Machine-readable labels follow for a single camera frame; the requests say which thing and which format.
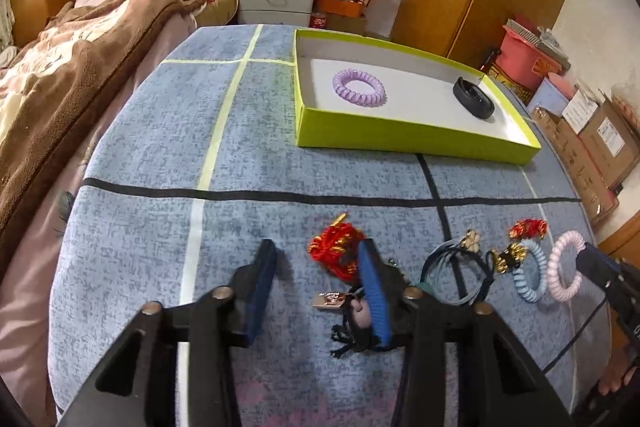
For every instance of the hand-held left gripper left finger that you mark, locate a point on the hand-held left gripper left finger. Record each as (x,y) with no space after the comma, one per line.
(262,287)

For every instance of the black wristband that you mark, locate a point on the black wristband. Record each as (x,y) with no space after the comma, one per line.
(475,104)

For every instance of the yellow patterned tin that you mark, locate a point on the yellow patterned tin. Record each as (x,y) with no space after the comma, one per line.
(510,82)

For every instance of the round pale blue box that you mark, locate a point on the round pale blue box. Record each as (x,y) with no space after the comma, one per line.
(550,94)

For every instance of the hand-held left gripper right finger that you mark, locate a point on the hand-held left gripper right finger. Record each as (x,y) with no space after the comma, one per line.
(372,292)

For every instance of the green cardboard box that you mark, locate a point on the green cardboard box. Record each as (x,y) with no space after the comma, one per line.
(400,134)

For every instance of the pink bed sheet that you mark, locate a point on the pink bed sheet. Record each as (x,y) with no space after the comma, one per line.
(25,307)

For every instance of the person's right hand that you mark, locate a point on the person's right hand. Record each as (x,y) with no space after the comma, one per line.
(622,374)

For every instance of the cola bottle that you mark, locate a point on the cola bottle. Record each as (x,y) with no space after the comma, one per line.
(319,22)

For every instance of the small cardboard box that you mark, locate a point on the small cardboard box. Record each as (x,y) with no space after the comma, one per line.
(350,26)

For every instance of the orange box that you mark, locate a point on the orange box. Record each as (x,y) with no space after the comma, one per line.
(340,7)

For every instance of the blue grey tablecloth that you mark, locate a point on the blue grey tablecloth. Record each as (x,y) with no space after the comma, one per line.
(150,232)

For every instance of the flat cardboard box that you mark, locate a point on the flat cardboard box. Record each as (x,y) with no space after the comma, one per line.
(575,162)

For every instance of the open cardboard box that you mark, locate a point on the open cardboard box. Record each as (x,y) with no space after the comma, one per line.
(607,132)

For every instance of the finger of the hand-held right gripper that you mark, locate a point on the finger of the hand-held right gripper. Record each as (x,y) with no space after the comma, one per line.
(597,259)

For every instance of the pink plastic bucket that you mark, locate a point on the pink plastic bucket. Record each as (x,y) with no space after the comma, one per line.
(525,57)

